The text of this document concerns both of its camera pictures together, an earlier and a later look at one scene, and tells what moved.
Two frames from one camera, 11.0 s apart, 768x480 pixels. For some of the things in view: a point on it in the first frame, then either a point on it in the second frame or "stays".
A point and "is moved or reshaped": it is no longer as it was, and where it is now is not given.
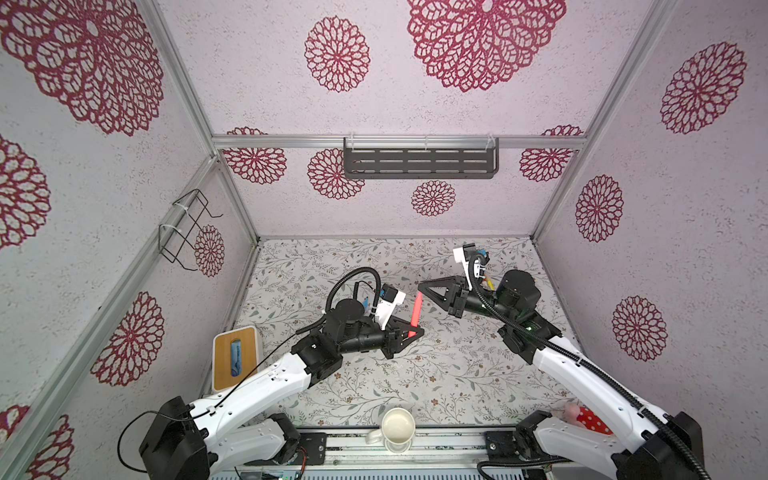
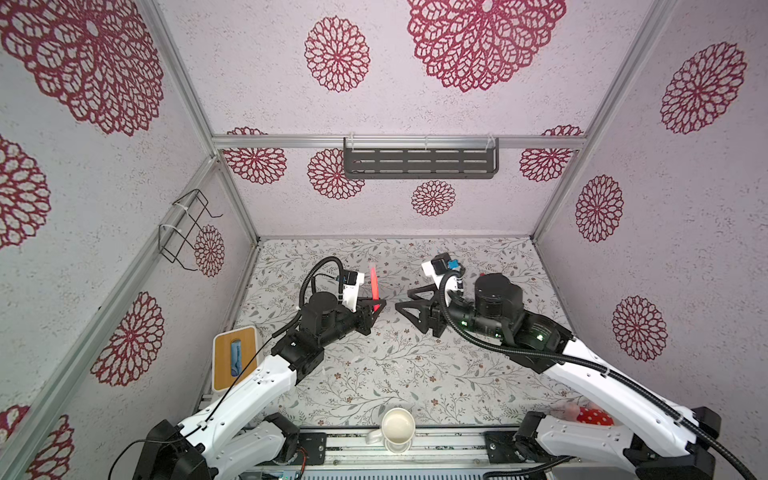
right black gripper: (458, 297) → (428, 307)
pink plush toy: (585, 417) stays
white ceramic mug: (396, 432) stays
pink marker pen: (416, 313) is moved or reshaped
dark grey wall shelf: (420, 157) stays
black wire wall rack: (185, 214) stays
